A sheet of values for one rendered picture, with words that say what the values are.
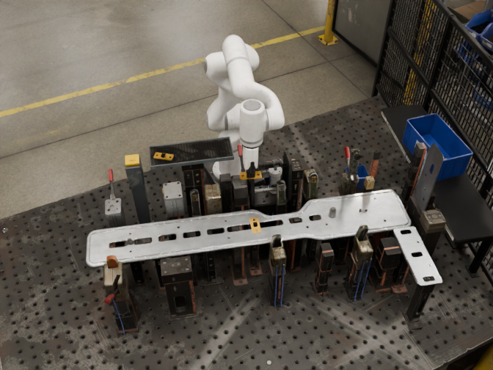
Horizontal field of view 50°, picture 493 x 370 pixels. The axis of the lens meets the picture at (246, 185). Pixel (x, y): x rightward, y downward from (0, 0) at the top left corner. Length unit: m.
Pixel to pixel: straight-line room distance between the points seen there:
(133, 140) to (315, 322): 2.43
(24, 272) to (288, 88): 2.89
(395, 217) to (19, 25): 4.67
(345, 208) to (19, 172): 2.67
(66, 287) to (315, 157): 1.49
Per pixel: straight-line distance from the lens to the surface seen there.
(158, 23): 5.77
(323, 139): 3.16
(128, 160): 2.39
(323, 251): 2.23
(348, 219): 2.34
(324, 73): 4.97
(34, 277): 2.67
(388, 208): 2.42
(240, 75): 1.95
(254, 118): 1.81
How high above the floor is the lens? 2.75
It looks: 46 degrees down
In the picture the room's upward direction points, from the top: straight up
